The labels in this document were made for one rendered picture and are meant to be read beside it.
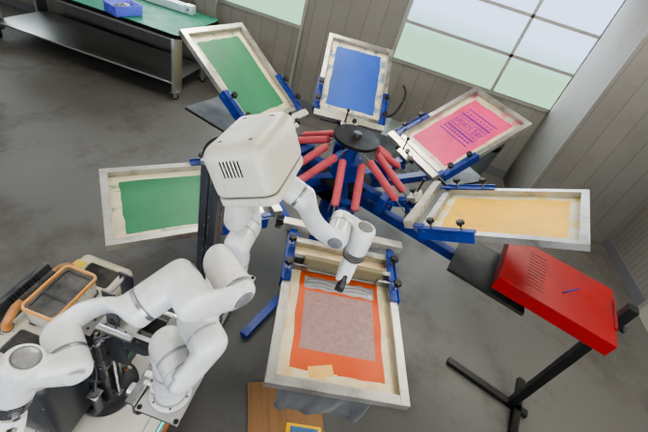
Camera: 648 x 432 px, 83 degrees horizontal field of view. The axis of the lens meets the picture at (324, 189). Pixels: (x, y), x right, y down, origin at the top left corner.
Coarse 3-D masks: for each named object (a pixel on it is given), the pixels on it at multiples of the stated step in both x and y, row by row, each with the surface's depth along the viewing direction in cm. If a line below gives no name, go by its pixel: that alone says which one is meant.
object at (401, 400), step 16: (304, 240) 200; (368, 256) 203; (384, 256) 206; (288, 288) 174; (272, 336) 154; (400, 336) 169; (272, 352) 148; (400, 352) 162; (272, 368) 143; (400, 368) 156; (272, 384) 140; (288, 384) 140; (304, 384) 142; (320, 384) 143; (336, 384) 145; (400, 384) 151; (352, 400) 144; (368, 400) 144; (384, 400) 144; (400, 400) 146
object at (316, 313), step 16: (304, 272) 188; (304, 288) 180; (304, 304) 173; (320, 304) 176; (336, 304) 178; (304, 320) 167; (320, 320) 169; (336, 320) 171; (304, 336) 161; (320, 336) 163; (336, 336) 165; (304, 352) 155; (320, 352) 157; (336, 352) 159; (304, 368) 150; (336, 368) 153
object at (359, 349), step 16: (352, 304) 180; (368, 304) 183; (352, 320) 173; (368, 320) 175; (352, 336) 167; (368, 336) 169; (352, 352) 161; (368, 352) 163; (352, 368) 155; (368, 368) 157
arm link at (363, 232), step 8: (336, 216) 118; (344, 216) 118; (352, 216) 119; (352, 224) 118; (360, 224) 117; (368, 224) 118; (352, 232) 117; (360, 232) 115; (368, 232) 115; (352, 240) 118; (360, 240) 116; (368, 240) 116; (352, 248) 119; (360, 248) 117; (368, 248) 120; (360, 256) 120
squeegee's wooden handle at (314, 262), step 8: (312, 256) 184; (312, 264) 184; (320, 264) 184; (328, 264) 184; (336, 264) 184; (336, 272) 187; (360, 272) 186; (368, 272) 186; (376, 272) 186; (368, 280) 189; (376, 280) 189
